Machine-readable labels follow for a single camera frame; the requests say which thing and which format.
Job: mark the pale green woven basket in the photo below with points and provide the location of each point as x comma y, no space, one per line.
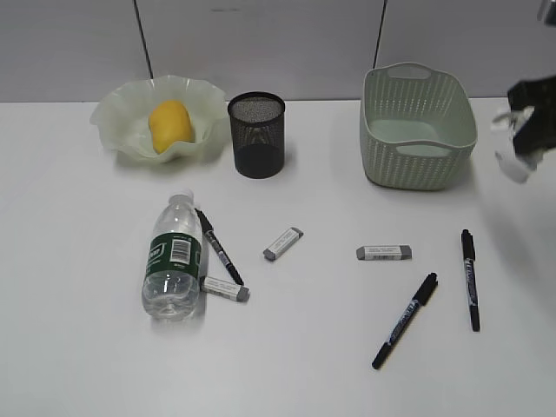
417,128

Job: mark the clear water bottle green label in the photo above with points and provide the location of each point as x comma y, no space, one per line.
171,286

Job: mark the pale green ruffled plate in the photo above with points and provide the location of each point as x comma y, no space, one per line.
121,117

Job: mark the grey eraser right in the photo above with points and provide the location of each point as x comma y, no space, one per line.
384,253

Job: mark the black mesh pen holder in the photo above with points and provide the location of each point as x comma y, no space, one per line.
257,124

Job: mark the grey eraser near bottle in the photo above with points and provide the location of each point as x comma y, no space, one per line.
225,289

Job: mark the white waste paper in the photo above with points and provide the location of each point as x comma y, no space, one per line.
508,125

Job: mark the black marker pen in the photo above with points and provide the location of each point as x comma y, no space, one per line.
209,233
468,262

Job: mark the yellow mango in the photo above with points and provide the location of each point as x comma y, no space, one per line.
169,123

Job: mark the black marker pen slanted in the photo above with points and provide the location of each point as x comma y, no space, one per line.
419,300

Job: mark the grey eraser centre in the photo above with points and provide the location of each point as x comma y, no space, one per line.
282,244

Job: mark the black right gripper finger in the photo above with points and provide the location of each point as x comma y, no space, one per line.
537,133
538,94

